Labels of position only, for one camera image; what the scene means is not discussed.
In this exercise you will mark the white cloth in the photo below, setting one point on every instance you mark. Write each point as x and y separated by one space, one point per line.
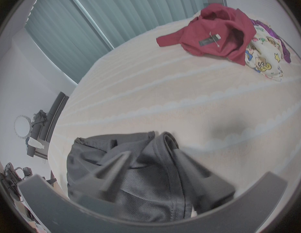
35 143

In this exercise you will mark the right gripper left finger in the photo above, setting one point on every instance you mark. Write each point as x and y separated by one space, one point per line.
111 178

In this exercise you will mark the purple satin garment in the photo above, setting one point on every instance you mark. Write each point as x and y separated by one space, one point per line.
285 50

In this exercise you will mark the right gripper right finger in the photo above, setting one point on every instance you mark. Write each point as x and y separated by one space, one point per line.
203 190

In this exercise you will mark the black T-shirt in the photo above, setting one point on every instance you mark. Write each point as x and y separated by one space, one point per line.
145 173

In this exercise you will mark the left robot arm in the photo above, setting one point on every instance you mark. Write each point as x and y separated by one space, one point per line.
9 170

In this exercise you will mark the dark red garment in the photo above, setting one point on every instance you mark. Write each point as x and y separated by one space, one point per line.
208 33

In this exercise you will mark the bed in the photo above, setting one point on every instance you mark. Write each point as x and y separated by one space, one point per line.
189 105

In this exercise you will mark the dark grey chest of drawers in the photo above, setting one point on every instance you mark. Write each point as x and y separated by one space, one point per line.
51 125

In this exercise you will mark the blue-green curtain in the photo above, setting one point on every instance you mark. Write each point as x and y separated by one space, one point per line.
63 37
140 8

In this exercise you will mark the dark grey garment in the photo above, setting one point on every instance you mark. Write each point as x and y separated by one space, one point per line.
40 118

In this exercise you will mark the white printed garment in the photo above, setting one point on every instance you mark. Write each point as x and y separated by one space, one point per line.
264 57

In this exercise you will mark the round white mirror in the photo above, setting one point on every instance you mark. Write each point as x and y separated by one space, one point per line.
22 126

